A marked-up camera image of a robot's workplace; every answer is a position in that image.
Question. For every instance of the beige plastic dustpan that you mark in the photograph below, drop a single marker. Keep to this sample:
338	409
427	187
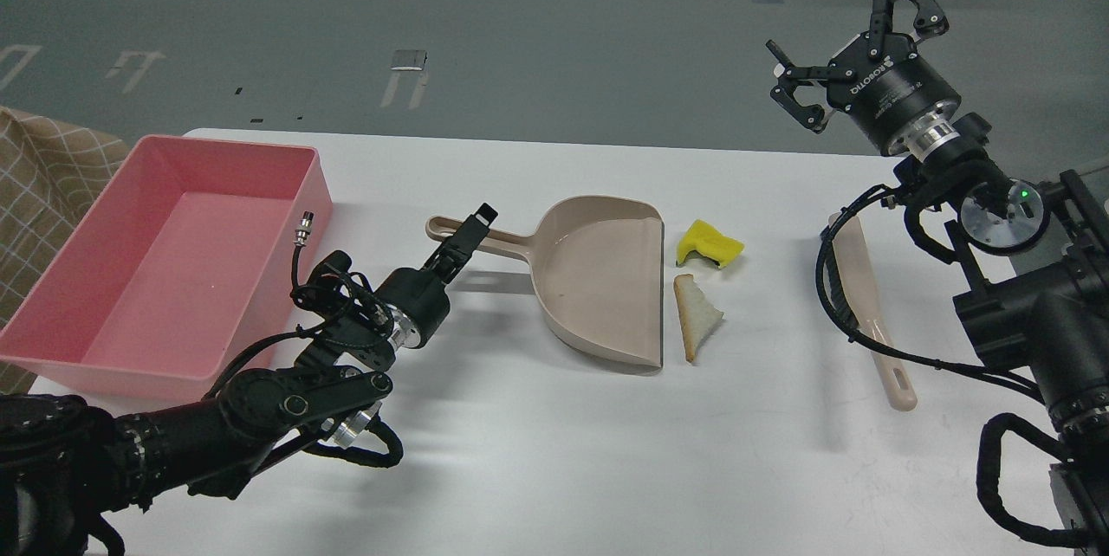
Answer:
595	266

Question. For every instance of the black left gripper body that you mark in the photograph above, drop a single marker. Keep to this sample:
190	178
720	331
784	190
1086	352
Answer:
421	296

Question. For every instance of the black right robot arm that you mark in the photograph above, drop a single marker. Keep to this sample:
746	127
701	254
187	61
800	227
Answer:
1033	255

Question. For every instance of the yellow green sponge piece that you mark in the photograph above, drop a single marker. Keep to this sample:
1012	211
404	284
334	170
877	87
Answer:
704	240

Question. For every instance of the triangular bread slice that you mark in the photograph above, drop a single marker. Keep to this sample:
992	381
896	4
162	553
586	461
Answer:
698	318

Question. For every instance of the beige checkered cloth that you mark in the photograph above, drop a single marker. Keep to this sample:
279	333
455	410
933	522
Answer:
51	174

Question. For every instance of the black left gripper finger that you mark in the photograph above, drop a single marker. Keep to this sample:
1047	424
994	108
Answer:
455	249
485	215

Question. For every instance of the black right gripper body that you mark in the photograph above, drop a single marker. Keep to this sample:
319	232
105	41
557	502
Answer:
883	96

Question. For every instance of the beige hand brush black bristles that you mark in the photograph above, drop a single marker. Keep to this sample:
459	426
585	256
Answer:
856	297

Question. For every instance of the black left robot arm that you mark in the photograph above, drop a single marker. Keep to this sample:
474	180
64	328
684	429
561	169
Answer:
315	390

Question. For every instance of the pink plastic bin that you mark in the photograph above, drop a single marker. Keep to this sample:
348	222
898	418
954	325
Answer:
181	263

